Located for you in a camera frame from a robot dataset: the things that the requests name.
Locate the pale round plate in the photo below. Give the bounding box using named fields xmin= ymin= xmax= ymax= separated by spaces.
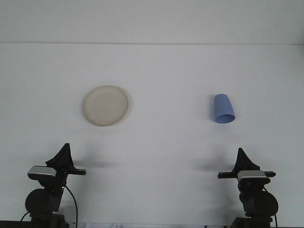
xmin=82 ymin=85 xmax=130 ymax=127

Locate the pale blue cup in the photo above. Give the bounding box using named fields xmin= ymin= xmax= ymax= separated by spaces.
xmin=212 ymin=94 xmax=236 ymax=124

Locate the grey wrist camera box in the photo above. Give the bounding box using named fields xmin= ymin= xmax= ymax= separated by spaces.
xmin=27 ymin=166 xmax=57 ymax=180
xmin=237 ymin=170 xmax=271 ymax=184

